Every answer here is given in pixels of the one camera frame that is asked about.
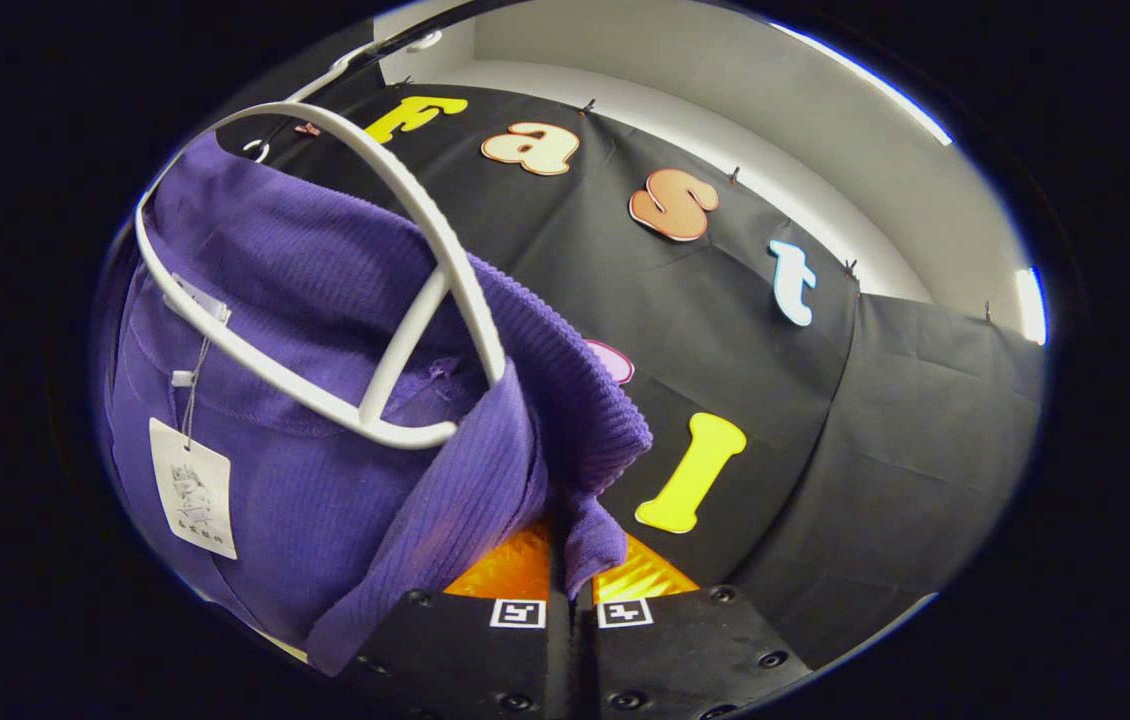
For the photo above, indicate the ceiling light strip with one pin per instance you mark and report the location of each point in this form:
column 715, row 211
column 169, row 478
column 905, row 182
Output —
column 1031, row 305

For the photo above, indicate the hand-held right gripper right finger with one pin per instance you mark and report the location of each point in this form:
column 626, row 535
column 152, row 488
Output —
column 685, row 650

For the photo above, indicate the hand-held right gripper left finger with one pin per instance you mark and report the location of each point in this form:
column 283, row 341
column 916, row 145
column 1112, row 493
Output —
column 465, row 660

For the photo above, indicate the white paper hang tag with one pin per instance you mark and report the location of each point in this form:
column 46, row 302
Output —
column 193, row 490

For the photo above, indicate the white plastic hanger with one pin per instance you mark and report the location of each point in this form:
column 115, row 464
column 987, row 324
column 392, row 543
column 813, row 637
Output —
column 455, row 270

